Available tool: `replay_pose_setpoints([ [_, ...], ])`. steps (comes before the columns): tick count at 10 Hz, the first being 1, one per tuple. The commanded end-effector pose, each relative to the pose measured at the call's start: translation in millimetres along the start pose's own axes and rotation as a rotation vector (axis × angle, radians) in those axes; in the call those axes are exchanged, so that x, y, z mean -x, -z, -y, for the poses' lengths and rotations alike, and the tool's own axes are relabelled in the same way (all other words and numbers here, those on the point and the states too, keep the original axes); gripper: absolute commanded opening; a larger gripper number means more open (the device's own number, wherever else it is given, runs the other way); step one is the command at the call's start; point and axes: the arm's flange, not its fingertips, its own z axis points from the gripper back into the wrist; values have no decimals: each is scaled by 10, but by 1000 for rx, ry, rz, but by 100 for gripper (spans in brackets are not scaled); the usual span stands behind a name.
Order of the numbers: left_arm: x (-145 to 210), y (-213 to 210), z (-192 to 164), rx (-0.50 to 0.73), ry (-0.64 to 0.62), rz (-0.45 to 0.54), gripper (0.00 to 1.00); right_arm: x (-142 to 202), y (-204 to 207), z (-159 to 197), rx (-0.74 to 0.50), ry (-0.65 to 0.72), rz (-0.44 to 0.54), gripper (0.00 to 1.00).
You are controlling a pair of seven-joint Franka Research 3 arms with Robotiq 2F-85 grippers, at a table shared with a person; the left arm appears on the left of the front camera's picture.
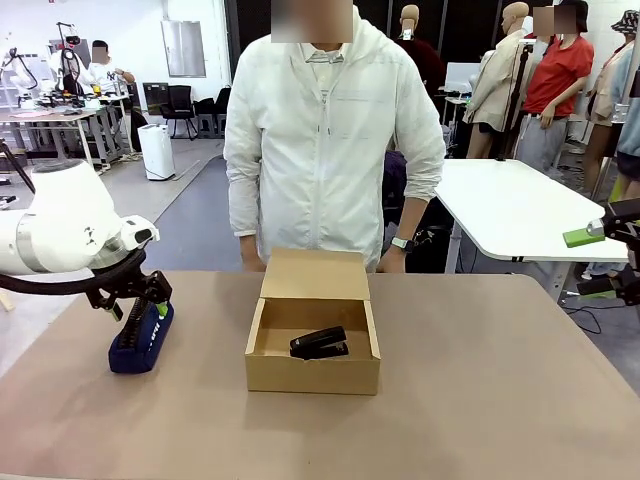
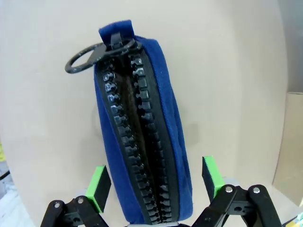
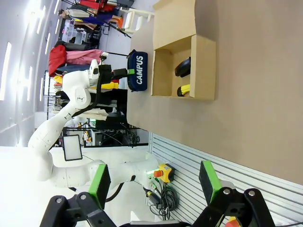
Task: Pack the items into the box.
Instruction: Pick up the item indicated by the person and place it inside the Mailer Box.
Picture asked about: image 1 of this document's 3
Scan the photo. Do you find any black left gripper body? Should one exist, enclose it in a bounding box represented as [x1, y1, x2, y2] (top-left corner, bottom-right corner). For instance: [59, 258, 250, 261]
[84, 269, 174, 312]

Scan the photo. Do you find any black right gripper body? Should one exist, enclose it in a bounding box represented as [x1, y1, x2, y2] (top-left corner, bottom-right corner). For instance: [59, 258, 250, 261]
[602, 199, 640, 307]

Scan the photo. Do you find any navy blue pencil case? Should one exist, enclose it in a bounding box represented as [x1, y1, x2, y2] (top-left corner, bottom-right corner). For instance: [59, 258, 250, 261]
[108, 294, 176, 375]

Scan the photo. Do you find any brown cardboard box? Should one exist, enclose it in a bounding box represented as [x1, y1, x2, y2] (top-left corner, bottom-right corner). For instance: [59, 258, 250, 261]
[243, 247, 382, 396]

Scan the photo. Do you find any black stapler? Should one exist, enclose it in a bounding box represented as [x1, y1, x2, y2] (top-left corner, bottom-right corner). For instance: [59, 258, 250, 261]
[288, 325, 350, 360]

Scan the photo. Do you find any person's left forearm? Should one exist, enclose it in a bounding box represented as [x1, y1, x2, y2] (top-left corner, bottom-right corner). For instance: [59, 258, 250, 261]
[394, 197, 429, 241]

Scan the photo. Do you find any person's right hand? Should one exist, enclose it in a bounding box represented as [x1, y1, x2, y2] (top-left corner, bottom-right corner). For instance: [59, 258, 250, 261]
[242, 247, 266, 273]

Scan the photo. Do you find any person's left hand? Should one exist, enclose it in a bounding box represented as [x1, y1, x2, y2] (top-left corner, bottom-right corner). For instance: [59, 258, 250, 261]
[378, 247, 404, 274]

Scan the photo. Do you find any mannequin with bucket hat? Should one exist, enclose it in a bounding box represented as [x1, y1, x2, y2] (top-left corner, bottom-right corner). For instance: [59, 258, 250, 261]
[584, 9, 640, 196]

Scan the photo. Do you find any white air purifier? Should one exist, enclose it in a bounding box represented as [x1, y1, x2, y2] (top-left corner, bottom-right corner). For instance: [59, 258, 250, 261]
[137, 124, 177, 182]

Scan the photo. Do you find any black bag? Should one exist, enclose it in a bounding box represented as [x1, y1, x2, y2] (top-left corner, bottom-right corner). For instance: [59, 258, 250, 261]
[409, 199, 454, 274]

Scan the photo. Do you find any mannequin in red shirt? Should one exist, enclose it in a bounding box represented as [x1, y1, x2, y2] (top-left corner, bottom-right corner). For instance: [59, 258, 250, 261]
[519, 0, 596, 174]

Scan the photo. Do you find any mannequin in beige coat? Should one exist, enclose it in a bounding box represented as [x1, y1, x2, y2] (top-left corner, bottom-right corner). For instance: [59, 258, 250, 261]
[462, 2, 534, 160]

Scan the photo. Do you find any black tripod leg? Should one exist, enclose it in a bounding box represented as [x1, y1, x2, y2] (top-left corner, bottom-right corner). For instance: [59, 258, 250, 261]
[0, 138, 37, 196]

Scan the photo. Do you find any black office chair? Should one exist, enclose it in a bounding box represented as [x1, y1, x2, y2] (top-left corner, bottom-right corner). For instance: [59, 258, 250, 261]
[162, 84, 199, 141]

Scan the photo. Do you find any wooden top desk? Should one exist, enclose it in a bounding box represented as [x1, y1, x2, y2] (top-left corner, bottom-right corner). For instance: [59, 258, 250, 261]
[0, 107, 101, 171]

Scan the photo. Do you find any seated person in white shirt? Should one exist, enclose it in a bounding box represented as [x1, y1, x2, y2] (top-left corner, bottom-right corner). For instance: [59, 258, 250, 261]
[82, 39, 136, 94]

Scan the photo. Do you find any person in white jacket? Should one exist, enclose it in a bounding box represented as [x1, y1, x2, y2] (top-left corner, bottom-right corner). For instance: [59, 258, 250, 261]
[223, 4, 447, 274]

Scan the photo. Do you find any mannequin in dark red top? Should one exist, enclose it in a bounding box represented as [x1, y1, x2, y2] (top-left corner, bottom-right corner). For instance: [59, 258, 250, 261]
[399, 4, 446, 101]

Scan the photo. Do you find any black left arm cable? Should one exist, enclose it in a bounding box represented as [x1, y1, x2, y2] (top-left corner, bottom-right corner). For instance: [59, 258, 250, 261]
[0, 247, 147, 296]

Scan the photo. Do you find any black camera tripod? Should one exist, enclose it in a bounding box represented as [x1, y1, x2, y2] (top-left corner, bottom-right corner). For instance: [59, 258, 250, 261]
[497, 42, 534, 162]

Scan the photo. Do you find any grey wall panel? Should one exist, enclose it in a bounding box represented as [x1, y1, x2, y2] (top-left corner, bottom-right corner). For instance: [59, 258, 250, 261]
[160, 20, 207, 79]

